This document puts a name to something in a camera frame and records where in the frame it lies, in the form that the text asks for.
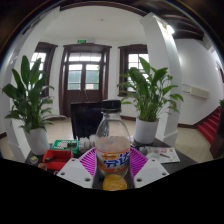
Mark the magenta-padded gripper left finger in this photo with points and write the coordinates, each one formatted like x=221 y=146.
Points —
x=87 y=163

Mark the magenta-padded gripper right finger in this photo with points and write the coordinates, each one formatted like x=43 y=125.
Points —
x=139 y=162

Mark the orange soda bottle black cap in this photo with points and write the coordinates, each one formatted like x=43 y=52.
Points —
x=112 y=148

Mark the printed magazine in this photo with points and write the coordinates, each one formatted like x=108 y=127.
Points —
x=163 y=154

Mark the green box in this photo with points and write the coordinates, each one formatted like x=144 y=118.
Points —
x=65 y=145

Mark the red box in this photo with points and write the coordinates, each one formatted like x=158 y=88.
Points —
x=55 y=158

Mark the potted plant in white pot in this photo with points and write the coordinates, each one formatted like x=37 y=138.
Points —
x=148 y=93
x=30 y=100

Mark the red carpeted staircase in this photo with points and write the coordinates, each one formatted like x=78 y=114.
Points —
x=210 y=125

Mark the dark wooden double door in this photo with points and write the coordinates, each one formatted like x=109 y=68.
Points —
x=83 y=76

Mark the dark wooden framed window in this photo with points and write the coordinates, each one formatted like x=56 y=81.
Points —
x=135 y=60
x=41 y=60

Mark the green exit sign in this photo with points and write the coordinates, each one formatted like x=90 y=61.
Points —
x=81 y=41

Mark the white wall unit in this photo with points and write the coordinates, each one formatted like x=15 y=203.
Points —
x=197 y=91

